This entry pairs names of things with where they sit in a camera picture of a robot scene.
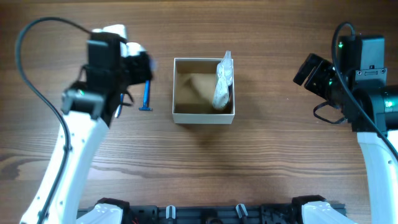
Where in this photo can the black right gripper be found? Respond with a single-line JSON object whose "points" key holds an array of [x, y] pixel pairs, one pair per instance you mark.
{"points": [[311, 84]]}

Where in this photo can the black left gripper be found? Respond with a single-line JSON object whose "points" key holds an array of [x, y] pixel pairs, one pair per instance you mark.
{"points": [[134, 67]]}

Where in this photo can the blue white toothbrush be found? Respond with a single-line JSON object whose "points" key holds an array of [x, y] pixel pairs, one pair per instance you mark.
{"points": [[120, 106]]}

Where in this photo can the white printed tube bottle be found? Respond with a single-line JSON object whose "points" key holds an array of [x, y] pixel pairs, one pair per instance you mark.
{"points": [[221, 94]]}

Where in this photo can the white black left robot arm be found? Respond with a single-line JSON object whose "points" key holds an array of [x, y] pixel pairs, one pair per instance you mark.
{"points": [[88, 107]]}

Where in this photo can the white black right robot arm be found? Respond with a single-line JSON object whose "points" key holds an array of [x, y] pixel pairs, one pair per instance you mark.
{"points": [[362, 66]]}

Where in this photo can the blue disposable razor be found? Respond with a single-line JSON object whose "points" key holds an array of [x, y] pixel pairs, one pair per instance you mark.
{"points": [[146, 98]]}

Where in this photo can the open cardboard box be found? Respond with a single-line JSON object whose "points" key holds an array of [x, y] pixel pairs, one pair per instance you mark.
{"points": [[193, 89]]}

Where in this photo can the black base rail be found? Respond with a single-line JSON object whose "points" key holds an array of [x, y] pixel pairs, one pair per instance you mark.
{"points": [[280, 213]]}

